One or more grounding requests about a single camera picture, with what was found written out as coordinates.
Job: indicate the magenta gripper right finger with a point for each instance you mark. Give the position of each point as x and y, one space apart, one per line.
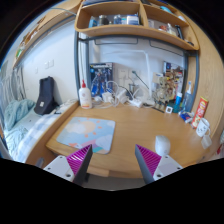
153 166

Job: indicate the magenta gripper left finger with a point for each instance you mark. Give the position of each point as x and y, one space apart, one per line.
73 167

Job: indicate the pastel cloud mouse pad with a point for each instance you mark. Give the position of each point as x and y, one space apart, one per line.
83 131

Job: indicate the small white cube clock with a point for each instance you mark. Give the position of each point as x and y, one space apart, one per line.
169 109

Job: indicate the white mug with pattern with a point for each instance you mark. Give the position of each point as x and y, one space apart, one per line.
203 128

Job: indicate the bed with checkered sheet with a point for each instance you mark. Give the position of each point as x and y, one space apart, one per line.
25 133

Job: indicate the white power strip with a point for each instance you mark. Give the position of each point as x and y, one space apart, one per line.
136 103

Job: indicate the dark backpack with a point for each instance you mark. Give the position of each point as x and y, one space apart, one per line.
46 102

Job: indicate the white pump lotion bottle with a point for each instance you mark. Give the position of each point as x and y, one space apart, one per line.
85 96

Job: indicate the blue spray bottle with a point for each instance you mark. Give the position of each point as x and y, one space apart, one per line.
187 98

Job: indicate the mechanical model figure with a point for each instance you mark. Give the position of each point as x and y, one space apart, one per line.
163 94

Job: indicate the white charger adapter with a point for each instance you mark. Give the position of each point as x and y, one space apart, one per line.
107 97

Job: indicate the red chips can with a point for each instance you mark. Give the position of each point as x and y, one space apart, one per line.
199 114

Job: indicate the light blue blanket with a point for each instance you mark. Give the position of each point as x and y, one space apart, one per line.
15 111

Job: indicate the blue robot model box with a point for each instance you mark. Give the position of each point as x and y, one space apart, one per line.
101 74

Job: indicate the wooden wall shelf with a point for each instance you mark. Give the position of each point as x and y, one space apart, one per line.
147 18

